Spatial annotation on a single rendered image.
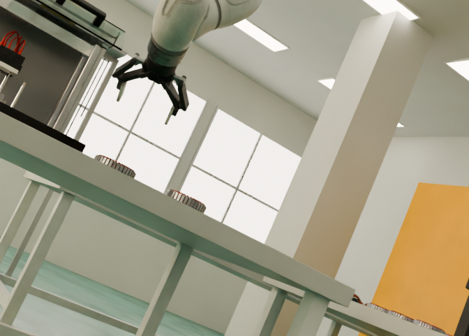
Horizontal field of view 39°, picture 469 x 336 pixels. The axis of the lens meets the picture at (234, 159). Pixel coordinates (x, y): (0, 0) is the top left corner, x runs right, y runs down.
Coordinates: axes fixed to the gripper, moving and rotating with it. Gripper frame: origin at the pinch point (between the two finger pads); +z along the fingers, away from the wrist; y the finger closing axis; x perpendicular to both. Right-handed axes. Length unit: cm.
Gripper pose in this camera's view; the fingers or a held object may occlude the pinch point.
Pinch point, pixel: (144, 106)
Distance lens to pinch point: 171.2
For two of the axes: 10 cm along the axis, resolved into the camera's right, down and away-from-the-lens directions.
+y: 9.0, 4.3, 0.9
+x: 2.8, -7.2, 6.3
